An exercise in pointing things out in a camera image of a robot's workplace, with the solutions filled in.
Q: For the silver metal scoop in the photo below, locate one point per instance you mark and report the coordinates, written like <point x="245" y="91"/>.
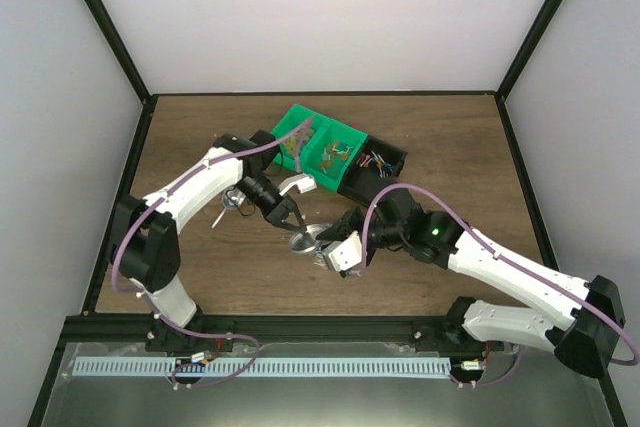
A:
<point x="232" y="199"/>

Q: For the green bin with lollipops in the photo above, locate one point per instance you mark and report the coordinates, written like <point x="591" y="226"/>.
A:
<point x="330" y="151"/>

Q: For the black bin with lollipops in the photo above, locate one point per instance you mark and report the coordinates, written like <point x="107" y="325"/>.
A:
<point x="375" y="165"/>

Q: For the black front mounting rail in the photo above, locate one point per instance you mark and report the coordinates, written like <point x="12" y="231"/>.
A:
<point x="424" y="333"/>

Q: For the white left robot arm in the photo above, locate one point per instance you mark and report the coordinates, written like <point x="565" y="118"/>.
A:
<point x="144" y="238"/>

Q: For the silver metal jar lid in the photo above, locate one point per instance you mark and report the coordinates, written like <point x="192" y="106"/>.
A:
<point x="308" y="243"/>

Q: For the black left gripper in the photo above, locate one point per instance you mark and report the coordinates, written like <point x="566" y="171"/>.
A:
<point x="278" y="211"/>

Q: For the green bin with star candies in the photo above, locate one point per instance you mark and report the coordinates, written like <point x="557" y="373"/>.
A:
<point x="296" y="115"/>

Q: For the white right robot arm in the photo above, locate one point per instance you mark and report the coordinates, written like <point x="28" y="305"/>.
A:
<point x="579" y="321"/>

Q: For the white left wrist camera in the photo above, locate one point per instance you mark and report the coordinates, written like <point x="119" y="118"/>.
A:
<point x="303" y="182"/>

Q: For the clear plastic jar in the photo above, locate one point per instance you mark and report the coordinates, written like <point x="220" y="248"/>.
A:
<point x="336" y="262"/>

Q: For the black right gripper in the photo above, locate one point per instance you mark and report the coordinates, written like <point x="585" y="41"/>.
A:
<point x="345" y="226"/>

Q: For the light blue slotted strip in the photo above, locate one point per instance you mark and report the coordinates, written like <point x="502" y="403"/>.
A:
<point x="422" y="367"/>

